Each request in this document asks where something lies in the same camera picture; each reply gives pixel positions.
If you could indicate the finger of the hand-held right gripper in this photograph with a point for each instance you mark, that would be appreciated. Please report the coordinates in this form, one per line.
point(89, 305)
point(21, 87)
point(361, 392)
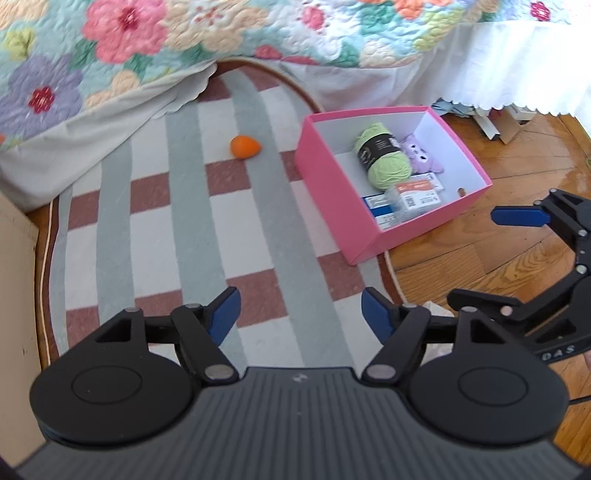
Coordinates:
point(489, 302)
point(519, 217)

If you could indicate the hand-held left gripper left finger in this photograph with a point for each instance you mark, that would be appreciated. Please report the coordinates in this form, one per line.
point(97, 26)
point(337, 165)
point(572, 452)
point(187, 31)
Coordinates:
point(226, 314)

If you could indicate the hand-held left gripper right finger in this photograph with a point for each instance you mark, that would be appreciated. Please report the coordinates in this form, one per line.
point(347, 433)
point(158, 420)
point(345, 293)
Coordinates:
point(376, 314)

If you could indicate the white tissue packet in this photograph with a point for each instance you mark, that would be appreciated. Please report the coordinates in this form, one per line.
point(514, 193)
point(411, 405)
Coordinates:
point(427, 177)

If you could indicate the clear plastic card box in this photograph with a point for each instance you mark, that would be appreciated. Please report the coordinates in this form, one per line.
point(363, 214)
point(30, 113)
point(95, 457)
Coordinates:
point(415, 197)

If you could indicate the blue wet wipes packet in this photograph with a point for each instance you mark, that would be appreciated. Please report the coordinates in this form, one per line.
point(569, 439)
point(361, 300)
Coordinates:
point(376, 205)

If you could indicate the pink cardboard box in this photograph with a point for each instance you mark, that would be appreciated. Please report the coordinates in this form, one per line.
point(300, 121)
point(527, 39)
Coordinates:
point(332, 194)

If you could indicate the green yarn ball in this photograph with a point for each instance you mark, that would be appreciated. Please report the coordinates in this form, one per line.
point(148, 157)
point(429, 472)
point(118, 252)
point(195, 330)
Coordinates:
point(388, 170)

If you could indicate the white crumpled tissue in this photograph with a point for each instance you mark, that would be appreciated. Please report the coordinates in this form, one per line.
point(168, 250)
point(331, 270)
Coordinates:
point(436, 308)

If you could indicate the brown cardboard box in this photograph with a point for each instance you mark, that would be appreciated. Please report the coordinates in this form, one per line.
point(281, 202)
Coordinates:
point(512, 129)

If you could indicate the white cardboard piece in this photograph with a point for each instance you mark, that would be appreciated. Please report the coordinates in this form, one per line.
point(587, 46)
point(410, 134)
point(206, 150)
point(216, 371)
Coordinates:
point(487, 124)

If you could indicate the checkered rug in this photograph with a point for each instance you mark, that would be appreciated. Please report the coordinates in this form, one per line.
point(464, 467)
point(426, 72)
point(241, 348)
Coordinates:
point(147, 230)

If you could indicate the purple plush toy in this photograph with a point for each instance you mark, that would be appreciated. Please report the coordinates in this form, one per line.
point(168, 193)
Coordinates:
point(420, 154)

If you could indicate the grey cloth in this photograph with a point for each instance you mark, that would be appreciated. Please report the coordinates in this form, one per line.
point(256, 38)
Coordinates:
point(450, 107)

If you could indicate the orange egg-shaped ball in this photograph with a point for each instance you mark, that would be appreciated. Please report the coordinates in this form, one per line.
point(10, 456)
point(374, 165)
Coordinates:
point(244, 147)

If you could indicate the beige wooden cabinet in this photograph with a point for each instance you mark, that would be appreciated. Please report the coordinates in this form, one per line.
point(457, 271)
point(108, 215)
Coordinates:
point(14, 277)

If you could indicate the floral quilt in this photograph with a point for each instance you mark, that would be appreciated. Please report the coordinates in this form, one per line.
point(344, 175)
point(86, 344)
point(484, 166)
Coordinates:
point(115, 37)

